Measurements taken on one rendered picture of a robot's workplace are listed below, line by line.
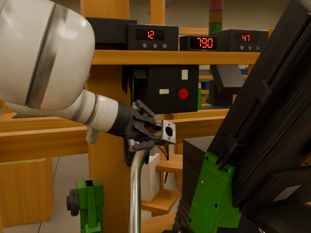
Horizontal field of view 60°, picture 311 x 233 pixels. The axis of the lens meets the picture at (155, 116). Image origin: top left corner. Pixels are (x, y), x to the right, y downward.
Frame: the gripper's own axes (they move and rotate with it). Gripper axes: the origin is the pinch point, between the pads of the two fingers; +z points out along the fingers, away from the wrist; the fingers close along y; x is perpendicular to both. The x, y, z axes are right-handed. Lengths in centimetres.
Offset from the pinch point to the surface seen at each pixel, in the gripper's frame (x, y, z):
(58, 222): 229, 11, 51
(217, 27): -6, 48, 21
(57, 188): 288, 58, 60
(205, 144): 8.3, 7.5, 25.1
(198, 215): 4.4, -16.6, 16.1
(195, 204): 5.7, -13.7, 16.3
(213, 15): -7, 51, 18
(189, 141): 13.2, 9.5, 22.5
